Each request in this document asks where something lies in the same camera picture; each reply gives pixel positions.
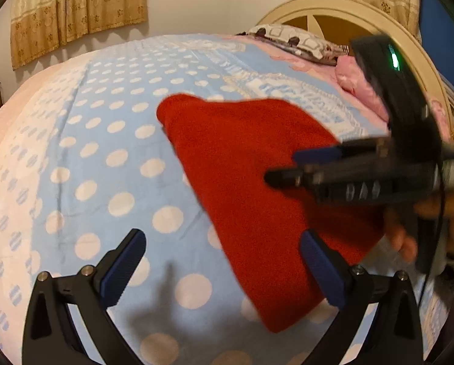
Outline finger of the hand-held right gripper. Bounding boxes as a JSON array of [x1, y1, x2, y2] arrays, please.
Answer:
[[293, 137, 391, 166], [265, 165, 321, 190]]

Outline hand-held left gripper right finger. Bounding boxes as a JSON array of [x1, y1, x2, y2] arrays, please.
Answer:
[[299, 230, 425, 365]]

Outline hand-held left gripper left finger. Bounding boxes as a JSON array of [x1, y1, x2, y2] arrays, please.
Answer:
[[22, 229, 147, 365]]

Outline red knit sweater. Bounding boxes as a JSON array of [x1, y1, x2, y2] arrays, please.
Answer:
[[156, 93, 389, 334]]

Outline person's right hand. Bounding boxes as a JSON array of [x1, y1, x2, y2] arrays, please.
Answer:
[[383, 184, 454, 263]]

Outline pink quilt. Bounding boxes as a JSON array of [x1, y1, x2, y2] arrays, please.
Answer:
[[335, 55, 393, 122]]

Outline blue panel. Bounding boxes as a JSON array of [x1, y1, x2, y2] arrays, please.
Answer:
[[419, 0, 454, 99]]

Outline grey patterned pillow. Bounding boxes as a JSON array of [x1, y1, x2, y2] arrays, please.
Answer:
[[246, 24, 351, 65]]

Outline cream wooden headboard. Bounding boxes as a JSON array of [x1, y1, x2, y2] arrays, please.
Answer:
[[255, 0, 454, 130]]

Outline polka dot bed blanket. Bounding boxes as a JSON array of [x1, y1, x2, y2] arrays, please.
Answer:
[[0, 32, 454, 365]]

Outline wide beige patterned curtain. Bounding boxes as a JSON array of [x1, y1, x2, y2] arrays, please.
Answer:
[[10, 0, 149, 71]]

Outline black cable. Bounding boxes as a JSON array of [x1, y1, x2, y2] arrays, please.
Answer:
[[417, 152, 450, 308]]

